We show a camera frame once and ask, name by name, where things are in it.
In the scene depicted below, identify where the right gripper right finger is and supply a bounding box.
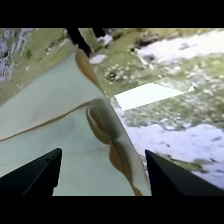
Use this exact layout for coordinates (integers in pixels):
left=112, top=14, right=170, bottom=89
left=144, top=149, right=224, bottom=197

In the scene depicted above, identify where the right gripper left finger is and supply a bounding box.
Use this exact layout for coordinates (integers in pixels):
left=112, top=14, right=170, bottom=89
left=0, top=147, right=63, bottom=197

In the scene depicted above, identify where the white garment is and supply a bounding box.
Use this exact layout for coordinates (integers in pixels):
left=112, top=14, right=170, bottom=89
left=0, top=48, right=153, bottom=197

